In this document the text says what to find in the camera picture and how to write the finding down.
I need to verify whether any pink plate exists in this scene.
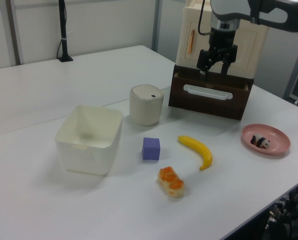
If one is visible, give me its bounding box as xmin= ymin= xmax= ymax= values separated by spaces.
xmin=241 ymin=123 xmax=292 ymax=157

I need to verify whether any cream lidded trash can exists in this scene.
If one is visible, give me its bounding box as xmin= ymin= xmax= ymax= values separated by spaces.
xmin=129 ymin=84 xmax=164 ymax=127

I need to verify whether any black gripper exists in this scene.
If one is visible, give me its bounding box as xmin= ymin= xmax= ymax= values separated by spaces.
xmin=197 ymin=28 xmax=239 ymax=82

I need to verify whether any cream plastic cabinet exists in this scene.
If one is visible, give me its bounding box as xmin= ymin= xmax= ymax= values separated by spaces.
xmin=175 ymin=0 xmax=271 ymax=80

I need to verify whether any panda figurine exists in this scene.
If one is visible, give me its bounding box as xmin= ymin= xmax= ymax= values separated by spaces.
xmin=250 ymin=134 xmax=272 ymax=150

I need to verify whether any white plastic box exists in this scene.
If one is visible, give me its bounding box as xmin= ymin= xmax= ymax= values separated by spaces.
xmin=54 ymin=104 xmax=124 ymax=176

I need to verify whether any black camera stand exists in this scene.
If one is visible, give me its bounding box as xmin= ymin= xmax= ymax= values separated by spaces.
xmin=57 ymin=0 xmax=74 ymax=63

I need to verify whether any copper cabinet handle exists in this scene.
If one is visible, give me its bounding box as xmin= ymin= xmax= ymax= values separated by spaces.
xmin=188 ymin=29 xmax=196 ymax=54

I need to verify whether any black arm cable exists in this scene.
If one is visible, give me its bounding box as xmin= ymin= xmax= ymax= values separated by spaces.
xmin=198 ymin=0 xmax=212 ymax=36

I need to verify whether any white drawer handle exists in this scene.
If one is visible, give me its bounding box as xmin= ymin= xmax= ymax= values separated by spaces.
xmin=183 ymin=84 xmax=233 ymax=102

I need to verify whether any yellow toy banana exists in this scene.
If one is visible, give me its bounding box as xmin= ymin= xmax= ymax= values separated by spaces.
xmin=177 ymin=135 xmax=214 ymax=172

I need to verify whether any brown wooden drawer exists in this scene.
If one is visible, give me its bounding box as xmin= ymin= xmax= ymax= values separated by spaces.
xmin=168 ymin=64 xmax=253 ymax=122

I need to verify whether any black stand cable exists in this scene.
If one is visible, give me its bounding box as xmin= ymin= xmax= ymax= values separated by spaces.
xmin=56 ymin=37 xmax=63 ymax=60

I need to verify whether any black mesh chair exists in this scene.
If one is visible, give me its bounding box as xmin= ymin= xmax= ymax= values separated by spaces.
xmin=262 ymin=174 xmax=298 ymax=240

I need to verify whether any orange topped toy bread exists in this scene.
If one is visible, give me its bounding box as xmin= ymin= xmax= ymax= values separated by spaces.
xmin=157 ymin=166 xmax=187 ymax=200

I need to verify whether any purple foam cube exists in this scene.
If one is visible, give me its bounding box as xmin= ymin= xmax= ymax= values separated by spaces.
xmin=141 ymin=137 xmax=161 ymax=161

